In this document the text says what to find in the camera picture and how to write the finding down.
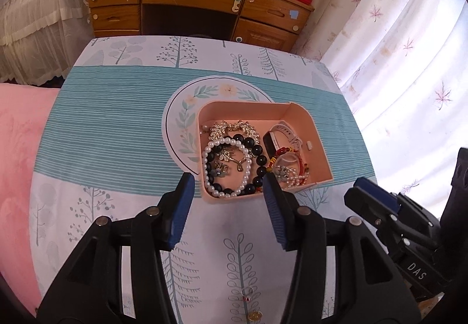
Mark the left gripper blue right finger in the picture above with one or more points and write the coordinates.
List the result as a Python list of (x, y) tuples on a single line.
[(282, 209)]

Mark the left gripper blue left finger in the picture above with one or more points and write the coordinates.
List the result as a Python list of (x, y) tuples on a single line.
[(175, 207)]

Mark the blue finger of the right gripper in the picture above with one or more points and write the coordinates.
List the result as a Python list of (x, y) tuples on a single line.
[(381, 195), (368, 208)]

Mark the pink jewelry box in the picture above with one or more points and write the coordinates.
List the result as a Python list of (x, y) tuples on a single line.
[(249, 163)]

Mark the gold rhinestone leaf hair comb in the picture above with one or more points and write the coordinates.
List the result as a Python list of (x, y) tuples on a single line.
[(223, 128)]

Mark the blue flower brooch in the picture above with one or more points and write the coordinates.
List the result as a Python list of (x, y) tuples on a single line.
[(219, 169)]

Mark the tree patterned bed sheet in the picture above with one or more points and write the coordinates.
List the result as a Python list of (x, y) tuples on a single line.
[(124, 128)]

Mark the small gold charm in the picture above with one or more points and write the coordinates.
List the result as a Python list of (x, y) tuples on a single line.
[(254, 316)]

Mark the pink blanket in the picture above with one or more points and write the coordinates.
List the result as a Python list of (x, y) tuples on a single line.
[(24, 113)]

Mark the wooden desk with drawers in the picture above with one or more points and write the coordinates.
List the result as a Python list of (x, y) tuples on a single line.
[(274, 24)]

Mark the white lace covered furniture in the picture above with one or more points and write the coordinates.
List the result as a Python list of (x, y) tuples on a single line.
[(42, 39)]

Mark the silver ring red charm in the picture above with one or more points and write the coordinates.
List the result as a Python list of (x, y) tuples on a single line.
[(246, 293)]

